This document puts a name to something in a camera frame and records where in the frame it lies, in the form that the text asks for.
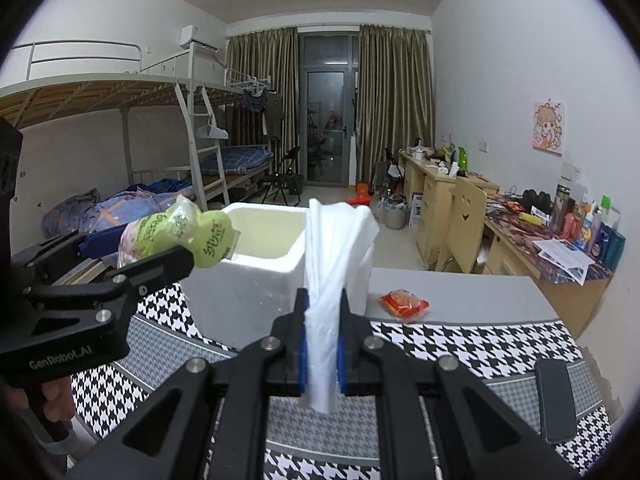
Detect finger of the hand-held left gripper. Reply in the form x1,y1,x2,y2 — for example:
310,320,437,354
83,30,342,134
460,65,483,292
20,245,196,333
10,234,126,286

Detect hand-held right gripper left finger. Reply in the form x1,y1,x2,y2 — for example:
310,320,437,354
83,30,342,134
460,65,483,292
67,288,308,480

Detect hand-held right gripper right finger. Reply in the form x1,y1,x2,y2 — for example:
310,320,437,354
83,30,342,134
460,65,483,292
338,290,581,480

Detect green and pink plastic packet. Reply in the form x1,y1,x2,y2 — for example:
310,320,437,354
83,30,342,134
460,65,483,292
117,195,236,268

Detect white foam box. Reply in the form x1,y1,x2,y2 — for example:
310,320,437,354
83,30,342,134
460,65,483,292
180,202,373,351

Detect white tissue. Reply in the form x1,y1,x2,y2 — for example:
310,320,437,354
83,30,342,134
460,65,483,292
302,198,379,413

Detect person's left hand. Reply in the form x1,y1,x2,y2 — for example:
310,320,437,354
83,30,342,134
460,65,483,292
0,374,77,433

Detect houndstooth table cloth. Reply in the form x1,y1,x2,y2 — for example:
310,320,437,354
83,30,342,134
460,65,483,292
70,280,613,480

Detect blue checked quilt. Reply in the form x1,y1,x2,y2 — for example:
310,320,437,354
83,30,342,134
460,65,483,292
95,178,196,233

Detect red snack packet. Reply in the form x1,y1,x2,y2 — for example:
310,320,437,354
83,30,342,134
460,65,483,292
380,288,430,322

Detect white bed ladder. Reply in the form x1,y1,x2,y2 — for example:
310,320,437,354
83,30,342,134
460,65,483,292
175,82,231,211

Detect black phone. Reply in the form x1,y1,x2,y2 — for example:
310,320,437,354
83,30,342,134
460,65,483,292
534,358,578,444

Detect metal bucket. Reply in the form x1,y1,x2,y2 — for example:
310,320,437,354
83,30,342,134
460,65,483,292
380,197,408,231

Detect wooden desk with patterned top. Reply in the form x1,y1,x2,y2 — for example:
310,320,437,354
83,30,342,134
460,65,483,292
482,205,613,341

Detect black folding chair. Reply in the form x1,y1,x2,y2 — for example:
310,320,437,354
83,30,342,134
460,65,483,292
261,146,303,206

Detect white carton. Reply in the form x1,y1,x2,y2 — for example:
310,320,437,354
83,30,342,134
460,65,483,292
409,191,426,228

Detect wooden chair with smiley cutout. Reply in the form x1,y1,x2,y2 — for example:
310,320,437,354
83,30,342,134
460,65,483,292
435,177,488,273

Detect plain wooden desk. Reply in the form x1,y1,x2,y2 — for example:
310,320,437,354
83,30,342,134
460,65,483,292
399,150,501,261

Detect hanging dark clothes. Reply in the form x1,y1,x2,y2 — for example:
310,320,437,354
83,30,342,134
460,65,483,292
240,87,283,136

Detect printed papers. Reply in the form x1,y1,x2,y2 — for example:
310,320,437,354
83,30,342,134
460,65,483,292
532,237,596,283

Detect black dumbbell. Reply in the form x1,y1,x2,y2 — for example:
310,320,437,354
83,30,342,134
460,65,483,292
521,189,553,216

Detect white air conditioner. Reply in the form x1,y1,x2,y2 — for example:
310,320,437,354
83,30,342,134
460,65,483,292
181,24,221,52

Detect steel thermos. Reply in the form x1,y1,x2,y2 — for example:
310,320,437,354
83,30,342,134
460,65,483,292
552,185,571,231

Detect brown curtain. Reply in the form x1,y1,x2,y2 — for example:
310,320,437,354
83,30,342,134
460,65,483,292
227,27,301,181
356,24,435,186

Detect glass balcony door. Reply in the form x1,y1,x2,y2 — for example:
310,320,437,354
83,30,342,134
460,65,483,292
298,32,360,186

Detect row of toiletry bottles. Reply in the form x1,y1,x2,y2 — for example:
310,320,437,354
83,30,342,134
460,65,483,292
569,192,627,268

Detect pink cartoon wall poster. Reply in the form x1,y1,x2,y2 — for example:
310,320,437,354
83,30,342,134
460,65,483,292
531,100,566,155

